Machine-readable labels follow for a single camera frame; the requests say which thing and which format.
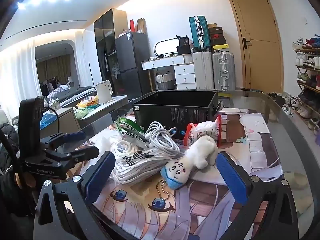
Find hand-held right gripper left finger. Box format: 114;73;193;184
34;151;117;240

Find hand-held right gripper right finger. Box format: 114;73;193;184
216;151;299;240

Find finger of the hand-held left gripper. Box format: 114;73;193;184
50;146;100;167
49;131;87;145

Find white socks pack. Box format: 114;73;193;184
110;150;180;187

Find white plush toy keychain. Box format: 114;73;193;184
156;135;219;200

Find green snack packet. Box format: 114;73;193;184
115;117;150;149

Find red and white snack packet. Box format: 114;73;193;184
184;115;222;148

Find white charging cable bundle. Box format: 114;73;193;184
144;121;181;157

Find black cardboard box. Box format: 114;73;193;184
132;91;222;140

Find pile of snack bags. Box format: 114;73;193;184
74;95;99;119

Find grey side table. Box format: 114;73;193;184
77;95;129;128

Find printed desk mat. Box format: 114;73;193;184
67;107;284;240

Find bed with grey bedding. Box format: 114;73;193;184
46;84;97;107

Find white electric kettle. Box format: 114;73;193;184
95;80;114;104

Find black jacket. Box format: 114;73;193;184
0;122;27;240

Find white curtain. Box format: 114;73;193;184
0;40;36;113

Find brown curtain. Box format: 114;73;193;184
37;56;72;85

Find shoes on floor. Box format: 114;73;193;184
268;92;300;117

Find dark grey fridge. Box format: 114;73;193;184
115;32;152;98

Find black glass cabinet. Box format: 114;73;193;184
94;9;128;97

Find woven laundry basket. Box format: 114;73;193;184
155;71;177;91

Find silver suitcase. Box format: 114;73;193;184
212;52;236;91

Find white suitcase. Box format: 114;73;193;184
192;51;213;90

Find white dresser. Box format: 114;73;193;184
141;54;196;91

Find oval mirror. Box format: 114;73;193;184
154;38;178;57

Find shoe rack with shoes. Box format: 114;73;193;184
292;34;320;137

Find tall brown box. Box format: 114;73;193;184
136;18;146;34

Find wooden door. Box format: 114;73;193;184
226;0;285;93

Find stack of shoe boxes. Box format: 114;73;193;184
208;23;229;53

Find black bag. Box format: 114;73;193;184
176;34;192;55

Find teal suitcase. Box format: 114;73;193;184
189;16;209;51

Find black cable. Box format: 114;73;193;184
42;107;60;134

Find clear bag with white cable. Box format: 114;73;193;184
109;137;137;158

